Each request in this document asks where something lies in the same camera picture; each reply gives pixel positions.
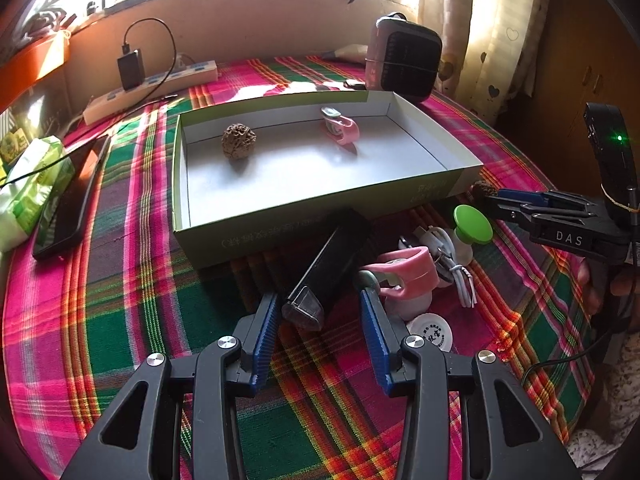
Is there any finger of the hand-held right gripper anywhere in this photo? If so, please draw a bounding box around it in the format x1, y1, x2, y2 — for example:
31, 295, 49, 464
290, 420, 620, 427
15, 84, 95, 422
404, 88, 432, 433
474, 195, 608, 233
495, 187, 601, 213

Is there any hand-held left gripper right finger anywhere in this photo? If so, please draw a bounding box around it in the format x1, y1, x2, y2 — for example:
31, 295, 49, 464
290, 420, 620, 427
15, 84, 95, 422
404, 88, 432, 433
357, 285, 583, 480

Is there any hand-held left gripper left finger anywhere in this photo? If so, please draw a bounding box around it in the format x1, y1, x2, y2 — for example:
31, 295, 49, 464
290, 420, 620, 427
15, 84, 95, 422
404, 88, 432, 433
59, 291, 281, 480

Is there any small white round jar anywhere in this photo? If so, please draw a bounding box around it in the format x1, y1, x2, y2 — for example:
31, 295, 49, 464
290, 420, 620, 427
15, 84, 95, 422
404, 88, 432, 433
392, 290, 457, 353

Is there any black bike light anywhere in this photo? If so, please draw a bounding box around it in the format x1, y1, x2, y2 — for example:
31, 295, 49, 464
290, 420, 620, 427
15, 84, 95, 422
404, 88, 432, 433
281, 208, 372, 332

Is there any white charger with cable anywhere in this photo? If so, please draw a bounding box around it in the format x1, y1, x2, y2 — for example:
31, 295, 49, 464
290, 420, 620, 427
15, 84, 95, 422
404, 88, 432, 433
398, 225, 478, 308

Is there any green and white cardboard box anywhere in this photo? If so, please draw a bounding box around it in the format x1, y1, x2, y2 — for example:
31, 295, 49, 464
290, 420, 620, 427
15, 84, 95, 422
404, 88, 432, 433
171, 91, 485, 271

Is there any person's right hand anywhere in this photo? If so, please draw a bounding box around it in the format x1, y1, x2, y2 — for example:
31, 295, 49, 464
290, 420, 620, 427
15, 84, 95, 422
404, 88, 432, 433
578, 259, 640, 317

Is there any wooden cabinet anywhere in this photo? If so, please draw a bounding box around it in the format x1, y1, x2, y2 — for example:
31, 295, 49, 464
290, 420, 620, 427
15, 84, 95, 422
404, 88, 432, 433
492, 0, 640, 171

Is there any plaid tablecloth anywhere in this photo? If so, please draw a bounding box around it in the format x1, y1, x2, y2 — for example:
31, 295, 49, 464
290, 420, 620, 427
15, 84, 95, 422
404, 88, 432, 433
2, 55, 598, 480

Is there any cream heart print curtain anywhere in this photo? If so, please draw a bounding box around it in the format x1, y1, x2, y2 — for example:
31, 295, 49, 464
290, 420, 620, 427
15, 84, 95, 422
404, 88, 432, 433
420, 0, 556, 126

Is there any pink clip with grey top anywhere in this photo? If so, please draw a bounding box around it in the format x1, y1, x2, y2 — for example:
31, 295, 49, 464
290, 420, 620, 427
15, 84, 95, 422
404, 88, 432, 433
320, 106, 361, 147

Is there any small grey fan heater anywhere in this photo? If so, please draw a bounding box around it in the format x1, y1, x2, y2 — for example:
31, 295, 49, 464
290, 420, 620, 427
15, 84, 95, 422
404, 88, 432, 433
364, 12, 445, 106

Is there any grey cloth pouch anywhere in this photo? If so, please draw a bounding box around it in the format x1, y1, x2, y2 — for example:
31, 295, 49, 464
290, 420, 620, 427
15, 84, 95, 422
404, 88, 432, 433
320, 42, 369, 64

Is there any black smartphone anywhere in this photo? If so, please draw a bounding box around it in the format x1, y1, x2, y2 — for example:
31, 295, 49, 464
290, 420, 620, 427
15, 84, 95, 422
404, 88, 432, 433
32, 135, 112, 261

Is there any white power strip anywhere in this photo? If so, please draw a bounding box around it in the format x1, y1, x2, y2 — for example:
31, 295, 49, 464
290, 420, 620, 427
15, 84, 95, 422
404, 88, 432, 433
82, 60, 219, 126

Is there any green tissue pack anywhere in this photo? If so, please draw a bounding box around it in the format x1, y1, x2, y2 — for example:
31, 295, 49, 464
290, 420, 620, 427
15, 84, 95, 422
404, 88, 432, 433
0, 136, 66, 252

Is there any black power adapter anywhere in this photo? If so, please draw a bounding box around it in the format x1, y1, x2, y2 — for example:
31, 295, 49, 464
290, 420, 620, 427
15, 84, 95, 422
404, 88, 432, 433
117, 50, 146, 91

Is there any green yellow packet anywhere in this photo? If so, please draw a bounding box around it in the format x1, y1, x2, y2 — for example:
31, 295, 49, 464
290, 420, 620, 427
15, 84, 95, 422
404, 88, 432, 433
0, 129, 29, 166

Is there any orange tray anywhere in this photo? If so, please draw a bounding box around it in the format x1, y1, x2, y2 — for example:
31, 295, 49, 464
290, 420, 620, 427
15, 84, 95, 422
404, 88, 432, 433
0, 32, 68, 111

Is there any bunch of plant leaves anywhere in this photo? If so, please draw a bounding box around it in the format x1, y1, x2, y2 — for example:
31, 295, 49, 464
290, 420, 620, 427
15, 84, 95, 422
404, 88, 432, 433
20, 0, 72, 41

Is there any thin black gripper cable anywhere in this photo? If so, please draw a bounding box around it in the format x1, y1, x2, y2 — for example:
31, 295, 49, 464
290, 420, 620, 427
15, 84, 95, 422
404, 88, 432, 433
522, 327, 621, 386

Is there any black charging cable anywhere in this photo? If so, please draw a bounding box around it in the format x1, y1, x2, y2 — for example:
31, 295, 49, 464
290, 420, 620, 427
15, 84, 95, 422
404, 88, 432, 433
0, 18, 179, 193

